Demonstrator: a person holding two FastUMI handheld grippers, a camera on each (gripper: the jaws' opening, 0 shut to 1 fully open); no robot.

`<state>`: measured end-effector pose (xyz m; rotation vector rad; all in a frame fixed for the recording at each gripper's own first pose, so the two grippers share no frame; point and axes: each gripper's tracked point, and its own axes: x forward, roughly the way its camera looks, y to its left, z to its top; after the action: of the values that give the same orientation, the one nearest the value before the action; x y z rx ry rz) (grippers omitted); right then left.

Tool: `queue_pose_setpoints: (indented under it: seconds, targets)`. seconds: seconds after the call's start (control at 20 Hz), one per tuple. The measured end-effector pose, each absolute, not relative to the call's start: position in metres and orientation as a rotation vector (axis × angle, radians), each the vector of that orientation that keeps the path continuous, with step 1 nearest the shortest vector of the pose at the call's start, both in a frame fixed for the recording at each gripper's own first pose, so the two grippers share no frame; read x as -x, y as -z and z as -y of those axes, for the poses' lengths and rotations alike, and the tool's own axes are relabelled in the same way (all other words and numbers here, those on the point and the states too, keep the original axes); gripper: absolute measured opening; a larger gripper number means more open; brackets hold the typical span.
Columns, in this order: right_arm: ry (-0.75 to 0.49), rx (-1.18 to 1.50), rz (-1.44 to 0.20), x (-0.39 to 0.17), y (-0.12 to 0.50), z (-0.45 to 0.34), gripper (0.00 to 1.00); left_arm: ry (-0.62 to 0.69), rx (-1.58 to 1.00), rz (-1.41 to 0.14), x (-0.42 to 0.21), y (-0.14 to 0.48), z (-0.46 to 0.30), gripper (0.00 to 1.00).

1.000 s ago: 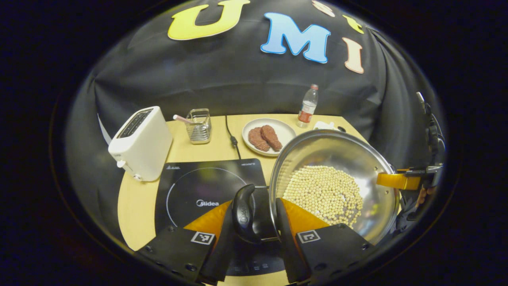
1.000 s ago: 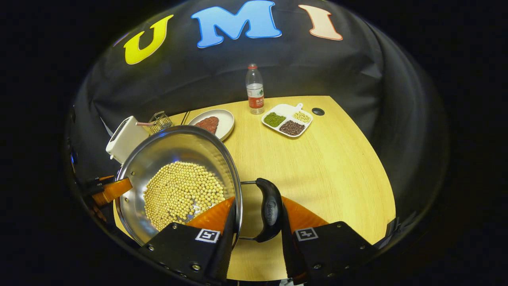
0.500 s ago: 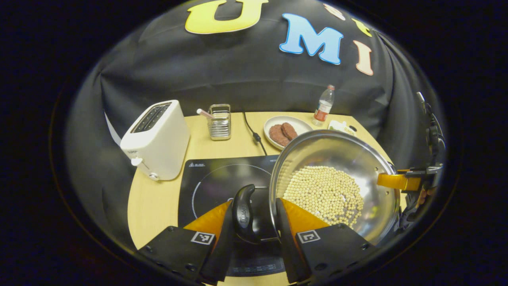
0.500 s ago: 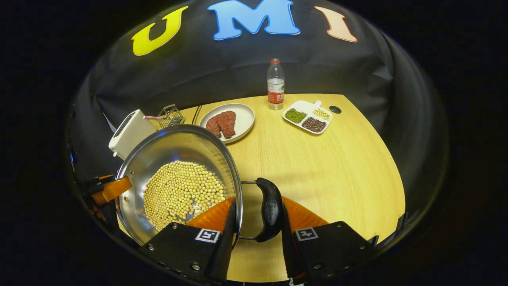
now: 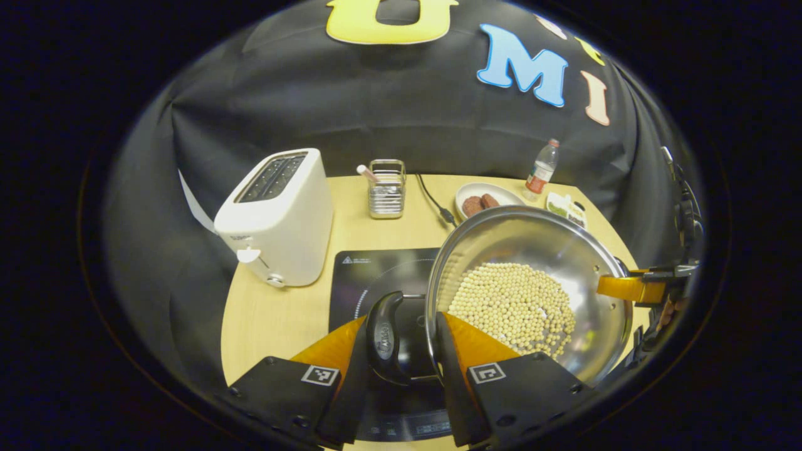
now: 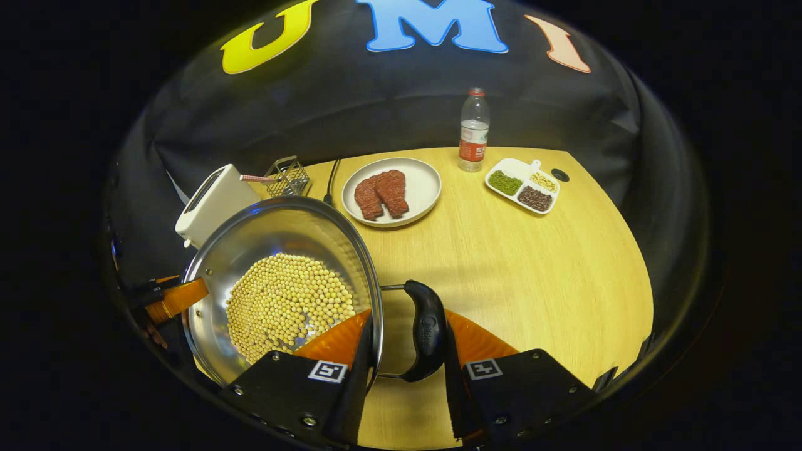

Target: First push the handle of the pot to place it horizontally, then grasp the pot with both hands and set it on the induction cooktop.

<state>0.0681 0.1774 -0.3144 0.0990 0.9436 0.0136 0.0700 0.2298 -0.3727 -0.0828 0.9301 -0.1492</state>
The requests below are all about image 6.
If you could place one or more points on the pile of dark red beans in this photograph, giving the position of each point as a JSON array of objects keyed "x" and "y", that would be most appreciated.
[{"x": 535, "y": 198}]

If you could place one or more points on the stainless steel pot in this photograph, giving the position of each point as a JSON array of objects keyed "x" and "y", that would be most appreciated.
[{"x": 282, "y": 232}]

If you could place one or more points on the pile of pale beans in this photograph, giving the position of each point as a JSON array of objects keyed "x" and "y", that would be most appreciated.
[{"x": 544, "y": 181}]

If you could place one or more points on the pink striped straw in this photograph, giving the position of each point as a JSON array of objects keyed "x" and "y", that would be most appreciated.
[{"x": 257, "y": 178}]

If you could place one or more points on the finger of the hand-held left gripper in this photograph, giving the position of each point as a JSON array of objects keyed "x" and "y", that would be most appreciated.
[
  {"x": 182, "y": 297},
  {"x": 156, "y": 287}
]

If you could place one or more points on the black backdrop cloth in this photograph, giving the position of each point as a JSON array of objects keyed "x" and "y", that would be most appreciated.
[{"x": 376, "y": 106}]

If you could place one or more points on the white divided dish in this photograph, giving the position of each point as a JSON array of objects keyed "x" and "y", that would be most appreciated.
[{"x": 517, "y": 168}]

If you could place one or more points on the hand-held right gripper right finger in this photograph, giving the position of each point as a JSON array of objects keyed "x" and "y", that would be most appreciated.
[{"x": 456, "y": 401}]

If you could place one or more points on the brown meat piece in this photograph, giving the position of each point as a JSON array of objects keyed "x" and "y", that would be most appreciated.
[
  {"x": 393, "y": 191},
  {"x": 368, "y": 199}
]

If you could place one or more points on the black table grommet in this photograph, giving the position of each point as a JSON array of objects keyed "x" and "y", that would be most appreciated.
[{"x": 560, "y": 175}]

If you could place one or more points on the pile of yellow soybeans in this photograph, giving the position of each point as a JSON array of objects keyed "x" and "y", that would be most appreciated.
[{"x": 282, "y": 307}]

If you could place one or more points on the white toaster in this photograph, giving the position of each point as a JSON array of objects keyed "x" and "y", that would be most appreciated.
[{"x": 213, "y": 200}]

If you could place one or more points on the white round plate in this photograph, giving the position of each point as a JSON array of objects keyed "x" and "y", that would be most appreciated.
[{"x": 423, "y": 188}]

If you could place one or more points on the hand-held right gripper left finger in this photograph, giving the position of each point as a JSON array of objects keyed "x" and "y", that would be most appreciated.
[{"x": 351, "y": 413}]

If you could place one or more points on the clear plastic water bottle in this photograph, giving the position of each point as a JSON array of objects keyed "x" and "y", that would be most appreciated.
[{"x": 473, "y": 141}]

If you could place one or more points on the pile of green mung beans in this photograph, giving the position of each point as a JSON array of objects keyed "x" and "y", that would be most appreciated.
[{"x": 505, "y": 183}]

